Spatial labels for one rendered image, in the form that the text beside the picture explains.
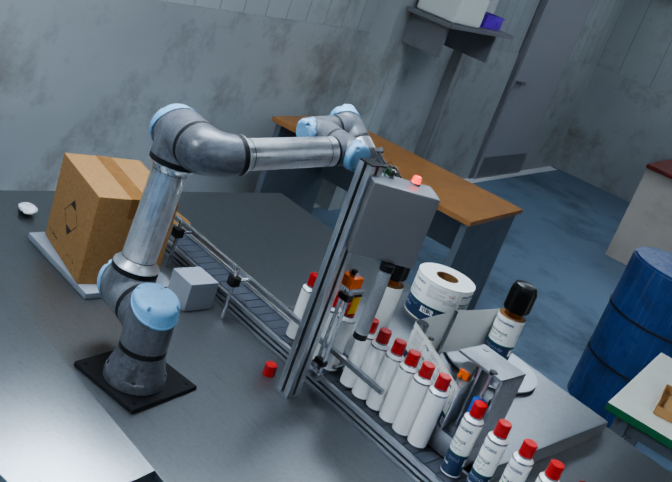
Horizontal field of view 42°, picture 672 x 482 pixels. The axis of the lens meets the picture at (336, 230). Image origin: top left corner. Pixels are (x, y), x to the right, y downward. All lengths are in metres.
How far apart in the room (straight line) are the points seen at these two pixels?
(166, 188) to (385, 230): 0.52
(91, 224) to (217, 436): 0.71
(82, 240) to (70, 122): 2.01
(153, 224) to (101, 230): 0.38
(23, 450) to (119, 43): 2.86
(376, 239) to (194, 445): 0.63
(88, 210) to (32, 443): 0.76
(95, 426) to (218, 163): 0.64
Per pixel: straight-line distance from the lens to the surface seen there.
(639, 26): 10.75
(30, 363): 2.18
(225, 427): 2.13
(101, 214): 2.42
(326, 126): 2.21
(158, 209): 2.07
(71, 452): 1.94
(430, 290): 2.86
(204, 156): 1.93
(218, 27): 4.91
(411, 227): 2.08
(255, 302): 2.61
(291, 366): 2.28
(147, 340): 2.06
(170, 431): 2.06
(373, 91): 6.13
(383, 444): 2.25
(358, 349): 2.29
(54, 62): 4.26
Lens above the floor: 2.02
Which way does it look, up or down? 20 degrees down
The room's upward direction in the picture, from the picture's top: 20 degrees clockwise
